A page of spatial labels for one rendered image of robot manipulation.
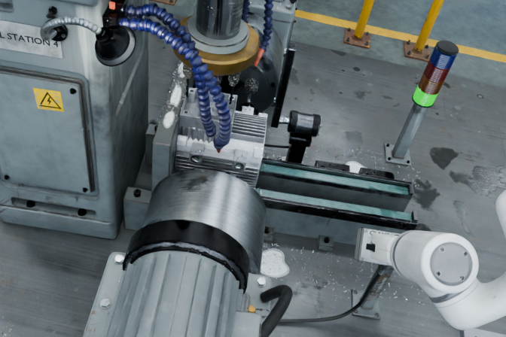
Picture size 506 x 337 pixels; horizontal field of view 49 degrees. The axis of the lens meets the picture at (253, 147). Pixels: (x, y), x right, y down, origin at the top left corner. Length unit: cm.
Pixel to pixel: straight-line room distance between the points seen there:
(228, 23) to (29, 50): 37
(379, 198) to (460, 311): 69
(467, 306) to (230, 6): 66
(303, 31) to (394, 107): 182
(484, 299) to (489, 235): 84
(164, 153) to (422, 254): 60
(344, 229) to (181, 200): 55
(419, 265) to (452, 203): 92
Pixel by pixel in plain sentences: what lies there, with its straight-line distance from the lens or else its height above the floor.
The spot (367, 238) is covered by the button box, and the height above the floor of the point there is 107.
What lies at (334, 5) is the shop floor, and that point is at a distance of 407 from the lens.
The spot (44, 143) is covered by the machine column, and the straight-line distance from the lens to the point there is 123.
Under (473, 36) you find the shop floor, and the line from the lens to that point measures 423.
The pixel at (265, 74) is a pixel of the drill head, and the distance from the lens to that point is 148.
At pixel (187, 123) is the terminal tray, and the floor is 112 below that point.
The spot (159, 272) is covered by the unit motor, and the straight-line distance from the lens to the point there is 76.
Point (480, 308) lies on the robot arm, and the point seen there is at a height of 131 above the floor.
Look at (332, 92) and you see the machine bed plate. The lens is 196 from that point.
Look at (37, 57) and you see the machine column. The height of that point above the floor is 135.
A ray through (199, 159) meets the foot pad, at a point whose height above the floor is 106.
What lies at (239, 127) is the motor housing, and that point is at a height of 111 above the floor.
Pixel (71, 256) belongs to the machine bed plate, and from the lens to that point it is 144.
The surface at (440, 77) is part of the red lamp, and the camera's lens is 158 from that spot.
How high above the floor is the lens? 200
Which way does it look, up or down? 45 degrees down
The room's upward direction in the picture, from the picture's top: 11 degrees clockwise
